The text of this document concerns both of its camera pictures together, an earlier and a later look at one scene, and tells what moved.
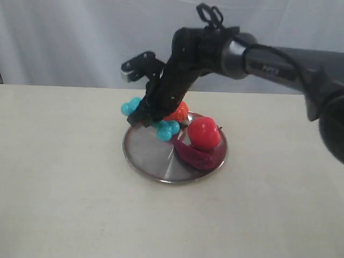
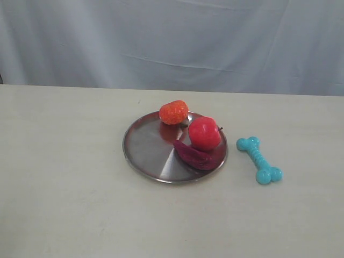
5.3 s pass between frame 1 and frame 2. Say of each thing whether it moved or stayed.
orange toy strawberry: stayed
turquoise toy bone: moved
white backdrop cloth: stayed
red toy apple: stayed
